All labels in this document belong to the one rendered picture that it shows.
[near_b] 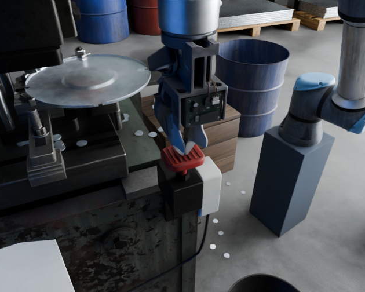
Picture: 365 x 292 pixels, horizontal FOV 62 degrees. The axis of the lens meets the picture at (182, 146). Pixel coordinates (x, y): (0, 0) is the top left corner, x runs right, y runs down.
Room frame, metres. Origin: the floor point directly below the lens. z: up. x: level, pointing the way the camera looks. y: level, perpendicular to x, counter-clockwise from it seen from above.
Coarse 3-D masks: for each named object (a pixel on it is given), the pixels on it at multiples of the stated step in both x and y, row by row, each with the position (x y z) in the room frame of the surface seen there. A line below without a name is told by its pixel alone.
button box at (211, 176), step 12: (204, 168) 0.53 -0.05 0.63; (216, 168) 0.53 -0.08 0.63; (204, 180) 0.50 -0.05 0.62; (216, 180) 0.51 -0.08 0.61; (204, 192) 0.50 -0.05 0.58; (216, 192) 0.51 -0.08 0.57; (204, 204) 0.50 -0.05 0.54; (216, 204) 0.51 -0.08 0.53; (204, 240) 0.50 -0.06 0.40; (180, 264) 0.48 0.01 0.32; (156, 276) 0.45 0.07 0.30
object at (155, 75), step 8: (152, 72) 0.72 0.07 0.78; (160, 72) 0.72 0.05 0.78; (152, 80) 0.67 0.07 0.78; (112, 104) 0.65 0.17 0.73; (88, 112) 0.63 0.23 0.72; (96, 112) 0.64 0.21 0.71; (104, 112) 0.64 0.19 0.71; (112, 112) 0.65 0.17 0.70; (120, 112) 0.66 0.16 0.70; (112, 120) 0.65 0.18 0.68; (120, 120) 0.66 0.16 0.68; (120, 128) 0.66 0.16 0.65
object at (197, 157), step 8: (168, 152) 0.42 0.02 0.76; (176, 152) 0.42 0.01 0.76; (192, 152) 0.42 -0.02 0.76; (200, 152) 0.42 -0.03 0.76; (168, 160) 0.40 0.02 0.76; (176, 160) 0.40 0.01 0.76; (184, 160) 0.40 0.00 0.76; (192, 160) 0.40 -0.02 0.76; (200, 160) 0.40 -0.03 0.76; (168, 168) 0.39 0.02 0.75; (176, 168) 0.38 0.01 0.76; (184, 168) 0.39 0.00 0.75
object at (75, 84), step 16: (64, 64) 0.77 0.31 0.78; (80, 64) 0.77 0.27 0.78; (96, 64) 0.77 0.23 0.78; (112, 64) 0.77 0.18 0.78; (128, 64) 0.77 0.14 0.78; (144, 64) 0.75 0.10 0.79; (32, 80) 0.67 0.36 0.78; (48, 80) 0.67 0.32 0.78; (64, 80) 0.66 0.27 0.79; (80, 80) 0.66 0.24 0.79; (96, 80) 0.66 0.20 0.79; (112, 80) 0.66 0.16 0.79; (128, 80) 0.67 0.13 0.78; (144, 80) 0.67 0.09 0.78; (32, 96) 0.59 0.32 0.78; (48, 96) 0.59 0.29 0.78; (64, 96) 0.59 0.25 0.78; (80, 96) 0.59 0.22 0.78; (96, 96) 0.59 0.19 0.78; (112, 96) 0.59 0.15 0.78; (128, 96) 0.58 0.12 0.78
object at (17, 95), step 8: (16, 80) 0.67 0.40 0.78; (16, 88) 0.63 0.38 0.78; (16, 96) 0.59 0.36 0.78; (16, 104) 0.56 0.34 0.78; (24, 104) 0.56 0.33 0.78; (40, 104) 0.57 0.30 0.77; (24, 112) 0.56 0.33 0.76; (40, 112) 0.57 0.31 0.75; (48, 112) 0.57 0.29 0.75; (56, 112) 0.58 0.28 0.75; (24, 120) 0.55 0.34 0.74
